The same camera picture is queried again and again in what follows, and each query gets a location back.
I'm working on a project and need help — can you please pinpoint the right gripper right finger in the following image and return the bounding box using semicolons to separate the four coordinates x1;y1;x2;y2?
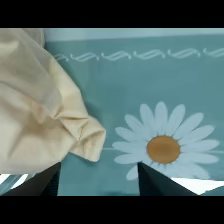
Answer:
137;162;199;197

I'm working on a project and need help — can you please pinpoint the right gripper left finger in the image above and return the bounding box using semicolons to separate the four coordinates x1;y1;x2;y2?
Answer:
2;162;62;197

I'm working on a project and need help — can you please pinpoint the cream shirt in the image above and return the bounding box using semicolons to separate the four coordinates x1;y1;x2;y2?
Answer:
0;28;107;175

